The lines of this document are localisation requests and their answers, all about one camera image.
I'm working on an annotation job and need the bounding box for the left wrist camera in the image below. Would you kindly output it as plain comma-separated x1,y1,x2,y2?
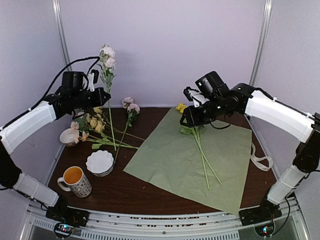
87,69,99,92

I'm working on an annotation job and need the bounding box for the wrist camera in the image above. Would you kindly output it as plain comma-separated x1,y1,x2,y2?
183,86,209,108
87,69,99,92

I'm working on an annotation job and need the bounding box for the pink rose stem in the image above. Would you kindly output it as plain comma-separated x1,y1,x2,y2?
114,96,141,163
98,43,118,152

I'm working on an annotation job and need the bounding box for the aluminium front rail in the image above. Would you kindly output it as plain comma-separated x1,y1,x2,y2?
23,194,305,240

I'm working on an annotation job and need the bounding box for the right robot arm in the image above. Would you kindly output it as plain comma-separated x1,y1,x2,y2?
180,71,320,221

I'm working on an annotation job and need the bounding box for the yellow flower stem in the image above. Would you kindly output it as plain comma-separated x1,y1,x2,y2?
175,102,223,191

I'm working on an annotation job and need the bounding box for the small white patterned teacup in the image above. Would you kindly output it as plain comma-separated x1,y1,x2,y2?
59,128,80,147

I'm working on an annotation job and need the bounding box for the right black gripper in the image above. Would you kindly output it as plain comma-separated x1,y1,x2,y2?
179,96,225,128

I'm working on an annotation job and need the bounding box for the patterned mug with orange inside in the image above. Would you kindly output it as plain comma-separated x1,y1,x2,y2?
57,166,92,198

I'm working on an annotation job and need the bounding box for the cream yellow rose spray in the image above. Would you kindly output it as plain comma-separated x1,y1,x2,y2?
71,104,140,150

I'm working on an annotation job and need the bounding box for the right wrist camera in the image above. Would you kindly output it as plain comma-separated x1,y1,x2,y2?
183,86,209,108

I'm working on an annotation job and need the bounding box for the right aluminium frame post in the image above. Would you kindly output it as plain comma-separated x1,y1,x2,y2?
249,0,273,86

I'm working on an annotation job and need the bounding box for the aluminium frame post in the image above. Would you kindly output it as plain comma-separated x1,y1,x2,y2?
52,0,70,65
249,0,273,86

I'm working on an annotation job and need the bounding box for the blue flower stem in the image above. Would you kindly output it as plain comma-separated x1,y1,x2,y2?
186,101,195,107

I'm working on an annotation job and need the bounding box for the pink and green wrapping paper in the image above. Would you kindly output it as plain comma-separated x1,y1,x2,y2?
124,108,252,215

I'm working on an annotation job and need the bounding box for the left aluminium frame post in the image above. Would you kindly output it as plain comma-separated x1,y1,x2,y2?
52,0,70,65

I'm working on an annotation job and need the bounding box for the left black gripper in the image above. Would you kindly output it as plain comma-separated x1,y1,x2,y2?
72,87,111,109

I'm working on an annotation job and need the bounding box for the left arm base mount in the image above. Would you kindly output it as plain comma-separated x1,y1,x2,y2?
45,207,90,239

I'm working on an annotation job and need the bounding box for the peach blossom stem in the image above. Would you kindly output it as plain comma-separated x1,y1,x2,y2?
70,120,138,151

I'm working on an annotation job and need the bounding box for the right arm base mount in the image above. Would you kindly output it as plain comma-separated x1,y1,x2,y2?
239,206,282,237

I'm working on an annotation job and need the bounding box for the white printed ribbon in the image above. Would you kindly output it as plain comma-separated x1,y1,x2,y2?
250,142,274,172

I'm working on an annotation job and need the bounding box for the white scalloped bowl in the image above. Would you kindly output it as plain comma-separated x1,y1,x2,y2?
85,150,115,177

